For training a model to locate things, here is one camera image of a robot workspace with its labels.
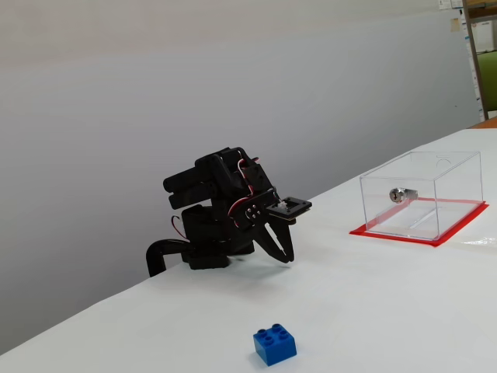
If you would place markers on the transparent plastic box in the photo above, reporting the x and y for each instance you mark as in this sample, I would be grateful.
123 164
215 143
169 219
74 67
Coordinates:
458 186

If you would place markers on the black table clamp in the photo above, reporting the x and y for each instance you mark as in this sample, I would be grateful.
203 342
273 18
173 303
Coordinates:
155 252

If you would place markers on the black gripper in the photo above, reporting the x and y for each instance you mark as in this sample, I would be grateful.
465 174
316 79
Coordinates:
259 220

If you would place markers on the red tape frame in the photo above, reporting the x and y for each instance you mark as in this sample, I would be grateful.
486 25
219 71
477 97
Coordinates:
388 234

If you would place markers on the yellow sticky note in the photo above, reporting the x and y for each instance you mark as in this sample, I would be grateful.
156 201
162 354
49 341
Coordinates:
454 24

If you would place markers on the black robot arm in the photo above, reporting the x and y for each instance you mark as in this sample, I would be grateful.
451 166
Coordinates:
206 217

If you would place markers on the black wrist camera board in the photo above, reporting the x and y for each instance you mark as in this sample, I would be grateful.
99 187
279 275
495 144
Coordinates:
295 208

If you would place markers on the blue lego brick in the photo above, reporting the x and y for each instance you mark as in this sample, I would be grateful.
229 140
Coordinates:
273 347

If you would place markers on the green panel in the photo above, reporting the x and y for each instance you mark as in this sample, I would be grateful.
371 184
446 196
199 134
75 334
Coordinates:
488 81

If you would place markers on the shelf frame post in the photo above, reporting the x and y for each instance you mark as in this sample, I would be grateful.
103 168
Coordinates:
474 58

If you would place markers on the silver metal cam lock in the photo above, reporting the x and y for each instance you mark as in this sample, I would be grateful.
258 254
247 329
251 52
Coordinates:
400 195

